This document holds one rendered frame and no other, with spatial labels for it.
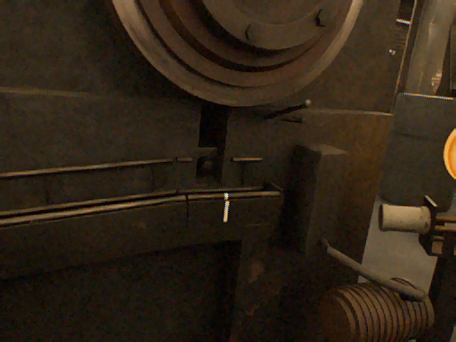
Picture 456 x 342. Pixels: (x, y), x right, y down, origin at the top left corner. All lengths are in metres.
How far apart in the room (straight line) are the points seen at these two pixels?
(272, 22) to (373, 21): 0.46
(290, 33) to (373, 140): 0.47
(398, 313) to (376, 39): 0.63
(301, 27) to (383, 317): 0.57
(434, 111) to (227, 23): 2.79
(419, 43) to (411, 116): 1.91
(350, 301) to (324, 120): 0.39
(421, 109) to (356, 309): 2.59
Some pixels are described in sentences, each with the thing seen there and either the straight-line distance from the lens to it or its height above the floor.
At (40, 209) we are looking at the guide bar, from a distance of 0.73.
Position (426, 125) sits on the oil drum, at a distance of 3.28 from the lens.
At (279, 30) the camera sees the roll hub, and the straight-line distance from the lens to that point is 0.61.
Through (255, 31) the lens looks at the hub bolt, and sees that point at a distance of 0.58.
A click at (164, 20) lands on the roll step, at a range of 0.61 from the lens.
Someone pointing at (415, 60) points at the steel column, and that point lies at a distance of 5.09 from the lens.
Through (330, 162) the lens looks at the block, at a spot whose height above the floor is 0.78.
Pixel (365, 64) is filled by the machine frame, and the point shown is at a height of 0.98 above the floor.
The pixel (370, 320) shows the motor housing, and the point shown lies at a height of 0.50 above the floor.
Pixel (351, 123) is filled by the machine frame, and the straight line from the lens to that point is 0.96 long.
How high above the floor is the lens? 0.94
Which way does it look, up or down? 15 degrees down
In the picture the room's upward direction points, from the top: 6 degrees clockwise
